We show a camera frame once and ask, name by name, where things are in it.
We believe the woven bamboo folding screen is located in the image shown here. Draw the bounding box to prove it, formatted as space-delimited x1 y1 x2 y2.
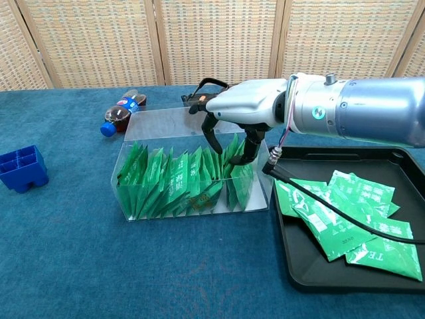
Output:
0 0 425 91

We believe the pepsi cola bottle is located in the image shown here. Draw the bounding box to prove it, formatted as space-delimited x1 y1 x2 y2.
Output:
100 89 149 138

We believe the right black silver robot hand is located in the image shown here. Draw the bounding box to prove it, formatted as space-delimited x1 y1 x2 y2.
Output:
188 78 296 166

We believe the blue table cloth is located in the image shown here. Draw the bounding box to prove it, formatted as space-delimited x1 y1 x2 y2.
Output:
0 84 425 319

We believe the black right hand cable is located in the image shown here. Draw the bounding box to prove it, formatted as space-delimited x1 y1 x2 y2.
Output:
262 76 425 246

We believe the black square plastic tray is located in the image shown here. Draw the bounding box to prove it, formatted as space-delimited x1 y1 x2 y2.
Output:
270 146 425 295

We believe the clear plastic box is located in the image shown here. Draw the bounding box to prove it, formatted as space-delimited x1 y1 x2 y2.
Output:
111 106 270 223

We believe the blue plastic grid block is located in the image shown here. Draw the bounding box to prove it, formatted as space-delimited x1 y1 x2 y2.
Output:
0 145 50 194

